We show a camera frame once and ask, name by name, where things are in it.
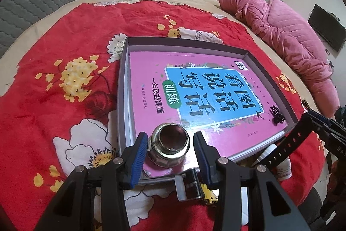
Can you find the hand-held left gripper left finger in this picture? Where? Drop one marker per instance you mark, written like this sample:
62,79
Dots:
138,158

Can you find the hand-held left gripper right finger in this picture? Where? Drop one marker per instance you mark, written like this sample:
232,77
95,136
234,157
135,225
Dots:
203,158

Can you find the yellow plastic object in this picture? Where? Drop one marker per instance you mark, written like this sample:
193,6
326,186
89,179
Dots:
207,192

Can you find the black metal lighter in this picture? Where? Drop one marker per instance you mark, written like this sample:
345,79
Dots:
192,185

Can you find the grey cardboard box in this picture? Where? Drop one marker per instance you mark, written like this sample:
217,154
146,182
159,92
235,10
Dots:
123,90

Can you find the person's leg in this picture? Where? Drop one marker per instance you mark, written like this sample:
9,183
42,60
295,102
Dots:
310,202

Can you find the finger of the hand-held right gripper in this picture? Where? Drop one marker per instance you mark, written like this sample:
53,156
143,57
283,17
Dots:
338,147
323,116

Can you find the red floral blanket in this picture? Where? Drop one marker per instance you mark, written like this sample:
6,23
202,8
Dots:
54,101

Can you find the white bottle with red label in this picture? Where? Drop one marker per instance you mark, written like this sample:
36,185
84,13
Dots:
283,171

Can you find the black binder clip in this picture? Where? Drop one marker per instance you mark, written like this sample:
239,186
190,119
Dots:
276,118

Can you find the black television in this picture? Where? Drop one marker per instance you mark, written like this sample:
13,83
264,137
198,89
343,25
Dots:
325,25

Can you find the pink book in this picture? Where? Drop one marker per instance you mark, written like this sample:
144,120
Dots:
151,71

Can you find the pink quilt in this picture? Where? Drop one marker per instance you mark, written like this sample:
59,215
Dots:
286,36

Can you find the black remote control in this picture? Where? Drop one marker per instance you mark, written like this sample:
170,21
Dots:
305,104

